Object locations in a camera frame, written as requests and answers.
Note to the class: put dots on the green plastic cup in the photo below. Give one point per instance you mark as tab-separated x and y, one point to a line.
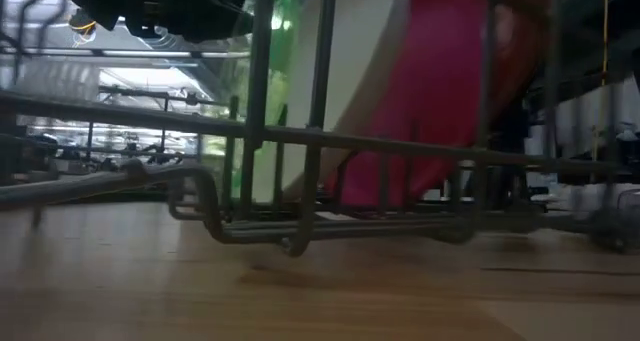
282	41

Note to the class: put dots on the pink plate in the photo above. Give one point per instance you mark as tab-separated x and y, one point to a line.
440	81

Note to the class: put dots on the white plate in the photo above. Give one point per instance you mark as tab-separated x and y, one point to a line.
360	56

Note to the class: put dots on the red plate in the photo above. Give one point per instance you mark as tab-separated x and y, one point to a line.
515	56

